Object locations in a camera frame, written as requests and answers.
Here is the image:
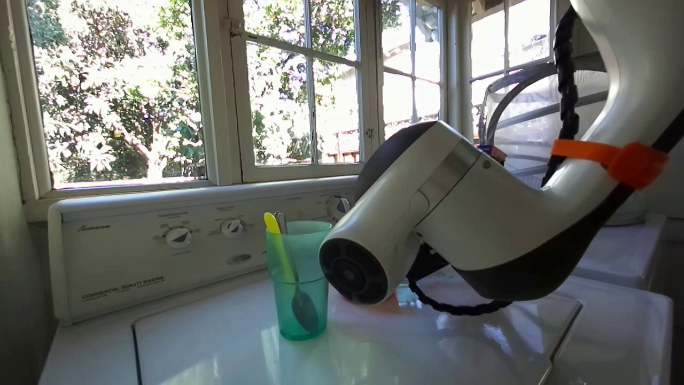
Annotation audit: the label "white washer dial knob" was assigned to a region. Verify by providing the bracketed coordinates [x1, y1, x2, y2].
[161, 225, 194, 251]
[219, 217, 247, 241]
[327, 194, 355, 222]

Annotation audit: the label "green translucent plastic cup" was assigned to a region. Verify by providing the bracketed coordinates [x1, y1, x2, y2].
[263, 220, 336, 342]

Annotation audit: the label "white framed window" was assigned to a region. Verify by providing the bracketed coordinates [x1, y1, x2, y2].
[0, 0, 574, 225]

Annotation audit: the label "white washer lid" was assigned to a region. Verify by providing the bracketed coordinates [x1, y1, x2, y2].
[130, 265, 585, 385]

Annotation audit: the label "white washer control panel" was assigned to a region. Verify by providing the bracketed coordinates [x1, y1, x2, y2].
[45, 176, 361, 328]

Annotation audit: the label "white dryer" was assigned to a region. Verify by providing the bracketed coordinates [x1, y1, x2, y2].
[569, 212, 668, 290]

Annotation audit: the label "white washing machine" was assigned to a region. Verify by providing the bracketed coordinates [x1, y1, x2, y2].
[37, 241, 676, 385]

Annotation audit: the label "yellow-green handled spoon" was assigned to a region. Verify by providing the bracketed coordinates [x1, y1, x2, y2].
[260, 212, 320, 333]

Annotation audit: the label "black braided cable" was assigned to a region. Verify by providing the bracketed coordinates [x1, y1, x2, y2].
[404, 7, 581, 319]

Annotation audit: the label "orange velcro strap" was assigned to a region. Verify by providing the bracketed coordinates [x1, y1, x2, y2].
[552, 136, 671, 193]

